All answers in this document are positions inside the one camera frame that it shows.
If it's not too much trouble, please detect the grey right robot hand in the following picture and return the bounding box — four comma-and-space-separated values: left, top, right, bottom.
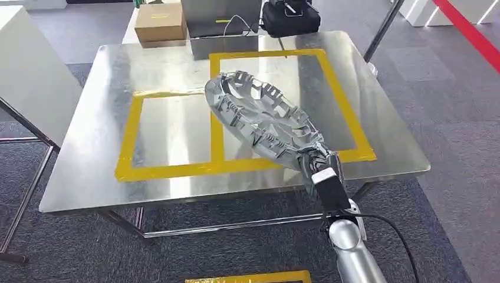
296, 142, 346, 196

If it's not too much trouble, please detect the silver plastic wheel cover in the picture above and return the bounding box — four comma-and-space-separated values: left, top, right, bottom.
204, 70, 334, 173

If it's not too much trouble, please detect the yellow floor tape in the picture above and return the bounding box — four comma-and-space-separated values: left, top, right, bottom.
185, 270, 313, 283

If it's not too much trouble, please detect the black bag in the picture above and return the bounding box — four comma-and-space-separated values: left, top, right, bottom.
260, 0, 323, 39

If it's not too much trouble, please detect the grey laptop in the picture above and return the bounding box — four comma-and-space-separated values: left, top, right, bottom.
180, 0, 264, 40

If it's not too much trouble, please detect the red barrier belt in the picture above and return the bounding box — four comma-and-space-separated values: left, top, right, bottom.
431, 0, 500, 74

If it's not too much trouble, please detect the closed cardboard box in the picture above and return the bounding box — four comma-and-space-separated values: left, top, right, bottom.
134, 2, 188, 49

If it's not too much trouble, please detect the steel workbench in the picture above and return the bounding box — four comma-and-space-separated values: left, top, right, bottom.
39, 30, 432, 246

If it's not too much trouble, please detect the white table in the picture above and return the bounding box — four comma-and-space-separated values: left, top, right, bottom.
0, 5, 83, 265

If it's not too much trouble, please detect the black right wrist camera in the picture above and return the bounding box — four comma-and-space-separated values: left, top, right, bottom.
311, 167, 353, 214

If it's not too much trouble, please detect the steel stanchion post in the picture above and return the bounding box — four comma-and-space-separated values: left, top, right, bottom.
363, 0, 406, 77

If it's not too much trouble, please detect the white cable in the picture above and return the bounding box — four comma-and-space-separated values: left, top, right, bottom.
223, 14, 259, 37

